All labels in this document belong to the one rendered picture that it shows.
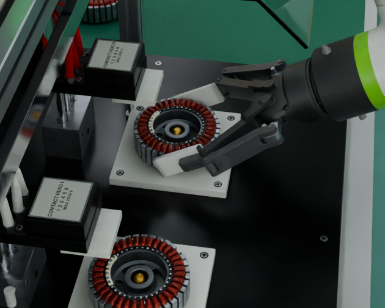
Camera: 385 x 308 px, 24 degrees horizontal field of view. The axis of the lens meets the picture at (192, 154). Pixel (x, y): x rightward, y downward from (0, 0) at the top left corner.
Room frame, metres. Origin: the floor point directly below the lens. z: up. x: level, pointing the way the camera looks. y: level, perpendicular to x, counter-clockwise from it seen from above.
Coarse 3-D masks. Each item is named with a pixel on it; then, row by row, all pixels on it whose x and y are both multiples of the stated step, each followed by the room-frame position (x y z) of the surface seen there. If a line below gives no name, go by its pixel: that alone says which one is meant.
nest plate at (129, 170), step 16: (224, 112) 0.91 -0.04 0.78; (128, 128) 0.88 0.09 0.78; (224, 128) 0.88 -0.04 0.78; (128, 144) 0.85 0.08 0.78; (128, 160) 0.82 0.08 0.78; (112, 176) 0.79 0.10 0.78; (128, 176) 0.79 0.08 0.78; (144, 176) 0.79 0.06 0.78; (160, 176) 0.79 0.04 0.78; (176, 176) 0.79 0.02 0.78; (192, 176) 0.79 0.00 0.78; (208, 176) 0.79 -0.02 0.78; (224, 176) 0.79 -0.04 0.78; (192, 192) 0.77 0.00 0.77; (208, 192) 0.77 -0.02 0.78; (224, 192) 0.76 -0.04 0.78
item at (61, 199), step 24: (48, 192) 0.63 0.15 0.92; (72, 192) 0.63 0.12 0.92; (96, 192) 0.63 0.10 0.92; (0, 216) 0.62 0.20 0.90; (24, 216) 0.60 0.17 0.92; (48, 216) 0.60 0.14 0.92; (72, 216) 0.60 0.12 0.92; (96, 216) 0.62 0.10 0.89; (120, 216) 0.63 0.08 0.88; (0, 240) 0.60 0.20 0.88; (24, 240) 0.59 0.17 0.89; (48, 240) 0.59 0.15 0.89; (72, 240) 0.59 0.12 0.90; (96, 240) 0.60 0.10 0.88; (0, 264) 0.61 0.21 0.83
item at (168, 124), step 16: (144, 112) 0.87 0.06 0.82; (160, 112) 0.87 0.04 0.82; (176, 112) 0.88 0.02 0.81; (192, 112) 0.87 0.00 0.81; (208, 112) 0.87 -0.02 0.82; (144, 128) 0.84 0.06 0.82; (160, 128) 0.86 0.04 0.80; (192, 128) 0.87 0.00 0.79; (208, 128) 0.84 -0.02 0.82; (144, 144) 0.81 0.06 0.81; (160, 144) 0.81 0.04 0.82; (176, 144) 0.81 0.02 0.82; (192, 144) 0.81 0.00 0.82; (144, 160) 0.81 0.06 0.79
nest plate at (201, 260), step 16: (192, 256) 0.66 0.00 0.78; (208, 256) 0.66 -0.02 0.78; (80, 272) 0.64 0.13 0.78; (192, 272) 0.64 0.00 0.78; (208, 272) 0.64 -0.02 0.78; (80, 288) 0.61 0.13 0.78; (192, 288) 0.61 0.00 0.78; (208, 288) 0.62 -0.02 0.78; (80, 304) 0.59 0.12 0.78; (192, 304) 0.59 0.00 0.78
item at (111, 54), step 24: (96, 48) 0.87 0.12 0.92; (120, 48) 0.87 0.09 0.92; (144, 48) 0.88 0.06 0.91; (24, 72) 0.86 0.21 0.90; (96, 72) 0.83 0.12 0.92; (120, 72) 0.83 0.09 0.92; (144, 72) 0.87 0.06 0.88; (72, 96) 0.89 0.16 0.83; (96, 96) 0.83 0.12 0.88; (120, 96) 0.82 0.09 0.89; (144, 96) 0.83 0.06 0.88
